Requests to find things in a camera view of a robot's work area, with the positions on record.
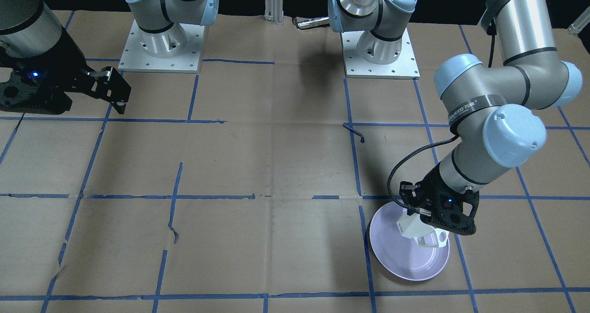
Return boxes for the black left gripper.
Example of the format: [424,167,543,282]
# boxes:
[400,165,480,236]

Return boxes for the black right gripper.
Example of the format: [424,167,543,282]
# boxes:
[0,28,131,115]

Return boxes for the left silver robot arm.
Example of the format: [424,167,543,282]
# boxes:
[393,0,583,238]

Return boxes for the lavender round plate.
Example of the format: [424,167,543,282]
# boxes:
[369,202,450,281]

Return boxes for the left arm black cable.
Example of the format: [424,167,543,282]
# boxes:
[387,136,461,207]

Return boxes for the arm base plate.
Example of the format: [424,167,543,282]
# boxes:
[118,21,207,74]
[341,30,421,79]

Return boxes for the aluminium frame post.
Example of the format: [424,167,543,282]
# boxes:
[264,0,284,25]

